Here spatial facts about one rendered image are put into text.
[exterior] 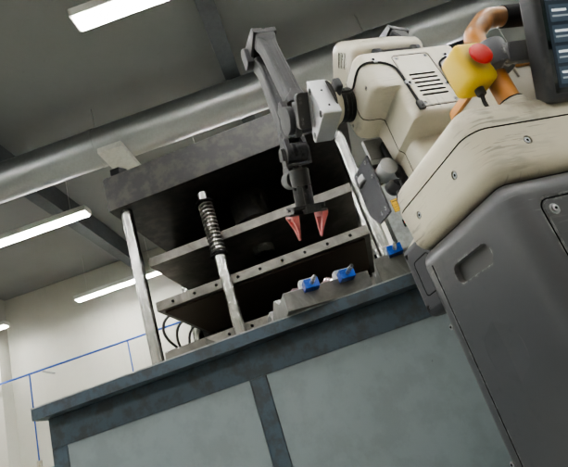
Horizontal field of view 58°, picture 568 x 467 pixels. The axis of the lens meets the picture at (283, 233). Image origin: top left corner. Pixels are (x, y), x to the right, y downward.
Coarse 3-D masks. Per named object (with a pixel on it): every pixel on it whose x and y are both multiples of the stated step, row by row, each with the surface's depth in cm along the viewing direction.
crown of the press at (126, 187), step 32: (256, 128) 260; (160, 160) 265; (192, 160) 261; (224, 160) 257; (256, 160) 260; (320, 160) 281; (128, 192) 263; (160, 192) 260; (192, 192) 269; (224, 192) 280; (256, 192) 286; (288, 192) 304; (320, 192) 317; (160, 224) 291; (192, 224) 304; (224, 224) 317; (256, 256) 280
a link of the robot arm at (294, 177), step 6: (294, 168) 151; (300, 168) 146; (306, 168) 146; (294, 174) 146; (300, 174) 145; (306, 174) 146; (294, 180) 146; (300, 180) 145; (306, 180) 146; (294, 186) 146; (300, 186) 146
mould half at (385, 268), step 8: (384, 256) 152; (400, 256) 151; (376, 264) 152; (384, 264) 152; (392, 264) 151; (400, 264) 151; (376, 272) 160; (384, 272) 151; (392, 272) 150; (400, 272) 150; (376, 280) 174; (384, 280) 150
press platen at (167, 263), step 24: (336, 192) 253; (264, 216) 257; (312, 216) 266; (336, 216) 276; (240, 240) 265; (264, 240) 275; (288, 240) 286; (312, 240) 298; (168, 264) 265; (192, 264) 275; (240, 264) 298; (192, 288) 310
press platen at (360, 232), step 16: (336, 240) 242; (352, 240) 241; (368, 240) 249; (288, 256) 245; (304, 256) 243; (368, 256) 273; (240, 272) 247; (256, 272) 245; (208, 288) 247; (160, 304) 250; (176, 304) 248
